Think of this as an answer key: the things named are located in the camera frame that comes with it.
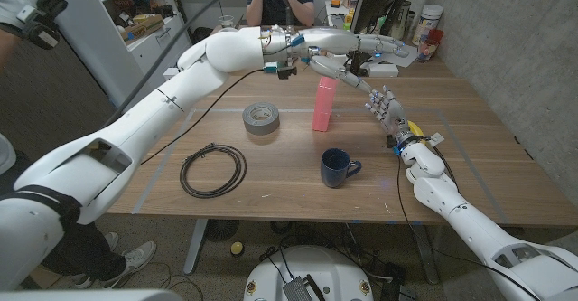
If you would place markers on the standing operator in dark trousers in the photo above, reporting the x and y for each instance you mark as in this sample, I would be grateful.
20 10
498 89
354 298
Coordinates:
90 251

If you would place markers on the seated person in dark shirt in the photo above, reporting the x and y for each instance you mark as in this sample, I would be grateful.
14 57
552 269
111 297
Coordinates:
298 2

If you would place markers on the clear drinking glass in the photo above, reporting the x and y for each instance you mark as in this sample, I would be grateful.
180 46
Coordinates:
226 21

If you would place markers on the grey table leg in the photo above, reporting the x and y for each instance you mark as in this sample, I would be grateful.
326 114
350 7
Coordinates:
426 256
195 247

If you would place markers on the white shelf cabinet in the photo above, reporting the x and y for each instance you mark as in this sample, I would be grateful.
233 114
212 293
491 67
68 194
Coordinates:
104 43

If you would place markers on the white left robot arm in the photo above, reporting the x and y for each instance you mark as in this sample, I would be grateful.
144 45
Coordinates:
171 97

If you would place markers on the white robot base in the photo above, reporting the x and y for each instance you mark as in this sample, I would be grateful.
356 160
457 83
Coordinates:
325 265

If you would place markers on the operator forearm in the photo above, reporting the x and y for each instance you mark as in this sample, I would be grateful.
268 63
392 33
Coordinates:
5 43

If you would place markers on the flat white device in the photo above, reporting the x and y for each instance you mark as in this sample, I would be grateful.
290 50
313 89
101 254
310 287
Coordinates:
383 70

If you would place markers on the black backpack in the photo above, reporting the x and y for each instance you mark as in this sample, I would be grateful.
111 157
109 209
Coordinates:
202 35

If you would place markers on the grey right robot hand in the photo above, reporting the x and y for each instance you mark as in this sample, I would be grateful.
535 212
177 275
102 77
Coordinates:
394 113

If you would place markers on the cardboard box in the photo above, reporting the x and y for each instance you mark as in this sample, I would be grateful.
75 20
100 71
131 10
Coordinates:
142 27

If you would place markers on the yellow ball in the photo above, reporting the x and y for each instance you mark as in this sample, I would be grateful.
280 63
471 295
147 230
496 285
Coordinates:
237 248

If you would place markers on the black and white teleoperation glove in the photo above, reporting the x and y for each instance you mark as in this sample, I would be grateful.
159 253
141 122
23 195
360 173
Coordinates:
25 2

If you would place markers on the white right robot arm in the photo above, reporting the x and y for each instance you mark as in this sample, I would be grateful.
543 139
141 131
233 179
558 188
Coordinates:
451 197

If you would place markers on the pink rectangular box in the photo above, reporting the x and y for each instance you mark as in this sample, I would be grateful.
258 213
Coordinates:
324 109

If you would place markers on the white canister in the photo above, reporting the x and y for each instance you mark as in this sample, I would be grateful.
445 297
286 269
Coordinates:
426 21

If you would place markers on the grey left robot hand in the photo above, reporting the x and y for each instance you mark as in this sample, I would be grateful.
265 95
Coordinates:
332 41

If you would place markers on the dark blue mug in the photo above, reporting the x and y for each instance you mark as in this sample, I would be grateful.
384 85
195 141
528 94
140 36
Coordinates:
333 172

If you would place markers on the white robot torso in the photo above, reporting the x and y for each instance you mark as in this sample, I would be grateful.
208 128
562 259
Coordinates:
90 295

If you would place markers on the red plastic cup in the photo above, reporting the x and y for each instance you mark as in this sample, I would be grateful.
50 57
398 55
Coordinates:
426 48

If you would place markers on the grey duct tape roll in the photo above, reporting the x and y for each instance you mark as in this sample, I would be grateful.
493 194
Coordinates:
253 127

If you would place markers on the white paper sheet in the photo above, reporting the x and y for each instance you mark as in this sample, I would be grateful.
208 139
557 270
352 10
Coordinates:
406 61

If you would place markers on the black round floor fan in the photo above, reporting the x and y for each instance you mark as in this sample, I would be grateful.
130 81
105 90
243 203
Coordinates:
222 228

